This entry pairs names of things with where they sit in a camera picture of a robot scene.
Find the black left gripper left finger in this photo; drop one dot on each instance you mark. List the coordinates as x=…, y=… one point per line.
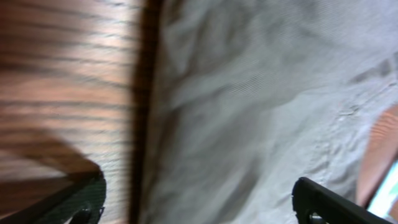
x=82, y=202

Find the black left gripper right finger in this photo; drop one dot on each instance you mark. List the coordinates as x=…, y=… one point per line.
x=313, y=203

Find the grey shorts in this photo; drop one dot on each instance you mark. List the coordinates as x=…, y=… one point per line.
x=251, y=95

